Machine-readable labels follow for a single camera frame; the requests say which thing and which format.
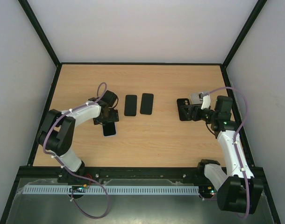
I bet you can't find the phone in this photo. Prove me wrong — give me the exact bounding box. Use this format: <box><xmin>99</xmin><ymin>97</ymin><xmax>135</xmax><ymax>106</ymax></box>
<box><xmin>102</xmin><ymin>122</ymin><xmax>117</xmax><ymax>137</ymax></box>
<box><xmin>124</xmin><ymin>95</ymin><xmax>137</xmax><ymax>116</ymax></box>

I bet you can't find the black smartphone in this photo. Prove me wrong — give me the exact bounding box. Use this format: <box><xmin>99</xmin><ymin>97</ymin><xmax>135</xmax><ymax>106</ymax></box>
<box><xmin>140</xmin><ymin>93</ymin><xmax>154</xmax><ymax>115</ymax></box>

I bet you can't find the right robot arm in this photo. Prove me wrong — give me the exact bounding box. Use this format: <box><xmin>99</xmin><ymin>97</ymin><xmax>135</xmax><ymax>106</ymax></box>
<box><xmin>177</xmin><ymin>92</ymin><xmax>263</xmax><ymax>214</ymax></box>

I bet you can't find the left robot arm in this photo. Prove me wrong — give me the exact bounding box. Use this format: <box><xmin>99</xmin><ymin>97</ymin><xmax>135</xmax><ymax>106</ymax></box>
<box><xmin>36</xmin><ymin>90</ymin><xmax>119</xmax><ymax>173</ymax></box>

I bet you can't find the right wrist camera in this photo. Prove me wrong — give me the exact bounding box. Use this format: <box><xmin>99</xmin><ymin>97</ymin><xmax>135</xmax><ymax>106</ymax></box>
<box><xmin>199</xmin><ymin>92</ymin><xmax>211</xmax><ymax>110</ymax></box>

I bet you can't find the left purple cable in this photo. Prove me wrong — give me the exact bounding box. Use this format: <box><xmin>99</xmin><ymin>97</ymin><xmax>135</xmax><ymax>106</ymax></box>
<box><xmin>43</xmin><ymin>82</ymin><xmax>110</xmax><ymax>219</ymax></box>

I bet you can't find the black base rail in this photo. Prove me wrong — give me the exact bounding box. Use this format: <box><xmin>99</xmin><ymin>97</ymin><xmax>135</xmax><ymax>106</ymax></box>
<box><xmin>82</xmin><ymin>167</ymin><xmax>212</xmax><ymax>186</ymax></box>

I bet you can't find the white slotted cable duct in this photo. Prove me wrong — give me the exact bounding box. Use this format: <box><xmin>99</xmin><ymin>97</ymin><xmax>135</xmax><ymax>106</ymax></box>
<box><xmin>22</xmin><ymin>185</ymin><xmax>199</xmax><ymax>196</ymax></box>

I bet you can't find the black enclosure frame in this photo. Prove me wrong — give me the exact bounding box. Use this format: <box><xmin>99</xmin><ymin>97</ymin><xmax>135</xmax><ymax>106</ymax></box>
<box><xmin>0</xmin><ymin>0</ymin><xmax>281</xmax><ymax>224</ymax></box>

